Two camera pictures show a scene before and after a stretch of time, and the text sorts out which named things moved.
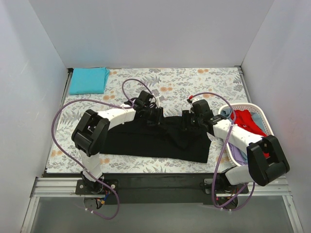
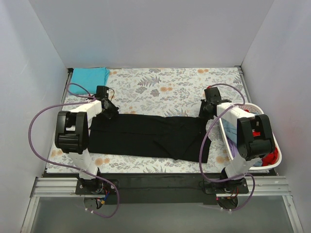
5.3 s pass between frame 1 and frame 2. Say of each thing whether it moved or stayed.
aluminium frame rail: stayed
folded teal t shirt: stayed
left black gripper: moved
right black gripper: moved
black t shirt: stayed
